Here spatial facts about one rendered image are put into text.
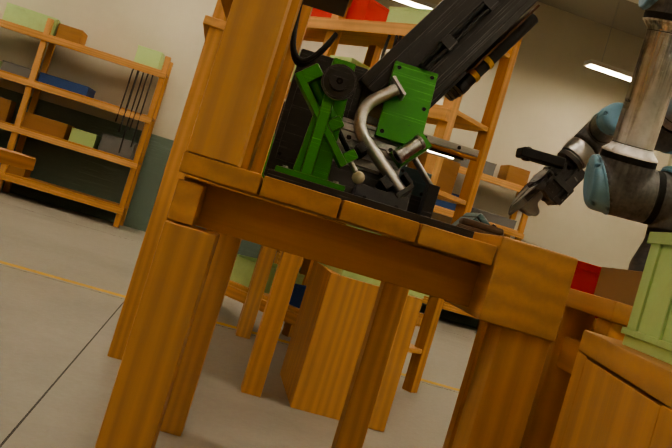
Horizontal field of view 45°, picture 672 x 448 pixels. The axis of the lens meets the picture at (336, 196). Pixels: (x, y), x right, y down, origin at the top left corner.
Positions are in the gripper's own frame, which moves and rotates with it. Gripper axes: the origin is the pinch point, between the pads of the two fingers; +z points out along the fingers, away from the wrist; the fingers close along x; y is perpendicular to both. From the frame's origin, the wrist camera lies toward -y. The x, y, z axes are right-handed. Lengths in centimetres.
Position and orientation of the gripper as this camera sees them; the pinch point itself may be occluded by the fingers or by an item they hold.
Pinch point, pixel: (510, 208)
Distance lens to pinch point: 205.7
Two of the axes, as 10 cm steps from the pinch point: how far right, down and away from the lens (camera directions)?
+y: 6.8, 7.3, 0.8
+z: -7.2, 6.9, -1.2
